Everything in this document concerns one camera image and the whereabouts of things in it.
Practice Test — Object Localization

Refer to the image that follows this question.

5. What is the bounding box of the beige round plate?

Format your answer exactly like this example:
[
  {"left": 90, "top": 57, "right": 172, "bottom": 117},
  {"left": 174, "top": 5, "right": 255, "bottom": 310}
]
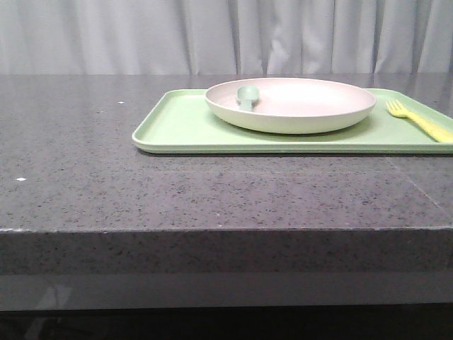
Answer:
[{"left": 205, "top": 77, "right": 377, "bottom": 134}]

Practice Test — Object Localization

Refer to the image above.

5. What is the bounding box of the yellow plastic fork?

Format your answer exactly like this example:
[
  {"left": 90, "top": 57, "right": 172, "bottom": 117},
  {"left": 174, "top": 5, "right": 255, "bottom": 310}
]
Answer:
[{"left": 386, "top": 101, "right": 452, "bottom": 142}]

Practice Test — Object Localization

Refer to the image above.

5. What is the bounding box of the sage green plastic spoon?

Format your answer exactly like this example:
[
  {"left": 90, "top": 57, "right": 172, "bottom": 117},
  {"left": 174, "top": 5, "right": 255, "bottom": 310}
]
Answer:
[{"left": 236, "top": 86, "right": 260, "bottom": 111}]

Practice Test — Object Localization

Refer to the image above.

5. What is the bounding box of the light green rectangular tray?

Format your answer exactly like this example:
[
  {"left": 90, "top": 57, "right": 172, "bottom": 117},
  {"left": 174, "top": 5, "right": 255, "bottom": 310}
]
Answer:
[{"left": 132, "top": 89, "right": 452, "bottom": 154}]

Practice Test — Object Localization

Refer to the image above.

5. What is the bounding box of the grey pleated curtain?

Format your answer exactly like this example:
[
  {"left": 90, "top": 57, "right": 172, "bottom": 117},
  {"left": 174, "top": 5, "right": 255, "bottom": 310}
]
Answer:
[{"left": 1, "top": 1, "right": 452, "bottom": 75}]

